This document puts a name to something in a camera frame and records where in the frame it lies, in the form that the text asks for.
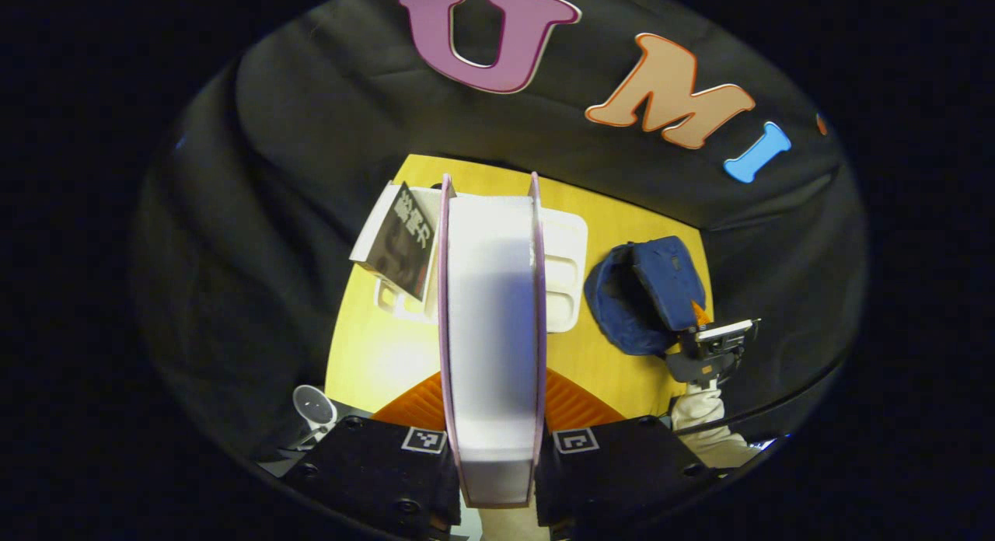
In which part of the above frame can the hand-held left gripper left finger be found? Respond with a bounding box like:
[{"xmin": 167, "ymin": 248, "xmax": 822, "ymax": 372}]
[{"xmin": 282, "ymin": 370, "xmax": 463, "ymax": 540}]

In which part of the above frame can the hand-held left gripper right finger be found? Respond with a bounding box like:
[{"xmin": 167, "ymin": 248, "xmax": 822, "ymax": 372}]
[{"xmin": 535, "ymin": 368, "xmax": 721, "ymax": 532}]

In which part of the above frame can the blue schoolbag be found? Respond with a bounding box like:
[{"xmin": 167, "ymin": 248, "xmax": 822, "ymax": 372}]
[{"xmin": 583, "ymin": 236, "xmax": 713, "ymax": 358}]

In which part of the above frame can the white plastic bookshelf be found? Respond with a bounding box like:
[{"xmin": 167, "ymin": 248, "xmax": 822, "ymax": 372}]
[{"xmin": 373, "ymin": 187, "xmax": 590, "ymax": 334}]

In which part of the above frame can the pink book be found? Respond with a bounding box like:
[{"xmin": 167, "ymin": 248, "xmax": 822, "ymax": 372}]
[{"xmin": 438, "ymin": 172, "xmax": 549, "ymax": 510}]

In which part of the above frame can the black portrait book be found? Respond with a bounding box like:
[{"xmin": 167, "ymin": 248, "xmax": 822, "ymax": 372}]
[{"xmin": 349, "ymin": 181, "xmax": 441, "ymax": 303}]

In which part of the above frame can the white round stand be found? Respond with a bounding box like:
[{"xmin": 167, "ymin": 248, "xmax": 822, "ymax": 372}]
[{"xmin": 292, "ymin": 383, "xmax": 340, "ymax": 450}]

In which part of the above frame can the black backdrop cloth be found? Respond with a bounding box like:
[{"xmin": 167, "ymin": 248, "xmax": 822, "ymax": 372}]
[{"xmin": 132, "ymin": 0, "xmax": 868, "ymax": 480}]

